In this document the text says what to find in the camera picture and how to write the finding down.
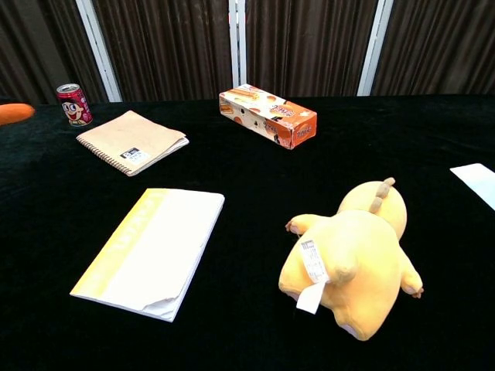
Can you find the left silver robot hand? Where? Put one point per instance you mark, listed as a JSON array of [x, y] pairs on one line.
[[15, 114]]

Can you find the white notepad with yellow spine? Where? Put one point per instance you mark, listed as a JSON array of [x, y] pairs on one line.
[[154, 247]]

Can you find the brown spiral notebook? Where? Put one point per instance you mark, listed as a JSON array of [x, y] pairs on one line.
[[131, 141]]

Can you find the red cartoon drink can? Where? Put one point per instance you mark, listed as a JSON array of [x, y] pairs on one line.
[[74, 106]]

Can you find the brown fabric partition panel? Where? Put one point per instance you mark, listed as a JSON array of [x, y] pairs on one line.
[[441, 46], [305, 46], [38, 46], [166, 46]]

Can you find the black table cloth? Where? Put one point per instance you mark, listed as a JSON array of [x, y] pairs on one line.
[[247, 174]]

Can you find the orange snack box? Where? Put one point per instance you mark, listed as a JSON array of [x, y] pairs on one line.
[[267, 116]]

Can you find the yellow plush duck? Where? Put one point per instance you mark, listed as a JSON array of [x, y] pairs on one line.
[[356, 266]]

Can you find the white bookmark with tassel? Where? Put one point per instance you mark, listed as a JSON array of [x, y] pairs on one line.
[[477, 179]]

